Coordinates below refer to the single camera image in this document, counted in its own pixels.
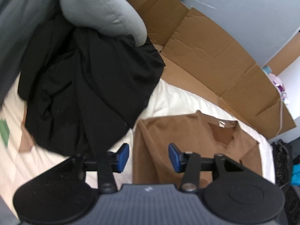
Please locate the white bottle with teal cap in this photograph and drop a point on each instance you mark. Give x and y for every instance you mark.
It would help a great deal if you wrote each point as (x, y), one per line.
(266, 70)

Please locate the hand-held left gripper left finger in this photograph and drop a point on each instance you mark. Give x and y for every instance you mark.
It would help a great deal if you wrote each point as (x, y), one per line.
(123, 154)

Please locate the teal printed bag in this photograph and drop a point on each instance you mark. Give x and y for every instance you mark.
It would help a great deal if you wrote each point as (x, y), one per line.
(295, 174)

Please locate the purple and white packet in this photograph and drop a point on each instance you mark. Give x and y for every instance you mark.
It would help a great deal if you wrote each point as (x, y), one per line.
(284, 93)

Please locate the dark grey pillow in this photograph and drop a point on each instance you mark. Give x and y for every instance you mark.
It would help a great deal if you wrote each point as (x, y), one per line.
(18, 28)

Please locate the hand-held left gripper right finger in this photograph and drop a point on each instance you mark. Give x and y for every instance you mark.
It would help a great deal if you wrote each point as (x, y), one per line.
(174, 157)

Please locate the folded black garment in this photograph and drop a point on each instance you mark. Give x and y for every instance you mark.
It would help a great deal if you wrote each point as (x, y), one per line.
(273, 164)

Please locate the flattened cardboard box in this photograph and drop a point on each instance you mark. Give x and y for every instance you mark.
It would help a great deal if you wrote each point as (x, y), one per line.
(211, 63)

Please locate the leopard print cloth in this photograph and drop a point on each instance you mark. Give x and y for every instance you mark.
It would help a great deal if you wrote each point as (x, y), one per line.
(282, 164)

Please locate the pink refill pouch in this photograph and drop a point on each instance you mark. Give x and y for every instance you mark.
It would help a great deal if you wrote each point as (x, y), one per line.
(276, 79)

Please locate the pile of black clothes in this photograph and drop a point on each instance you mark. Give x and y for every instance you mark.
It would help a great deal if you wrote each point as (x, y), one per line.
(93, 86)

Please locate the brown printed t-shirt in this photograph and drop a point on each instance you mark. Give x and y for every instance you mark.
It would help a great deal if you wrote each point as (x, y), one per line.
(175, 131)

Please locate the cream bear-print bed sheet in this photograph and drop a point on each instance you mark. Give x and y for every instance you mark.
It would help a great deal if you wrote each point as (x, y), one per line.
(173, 98)

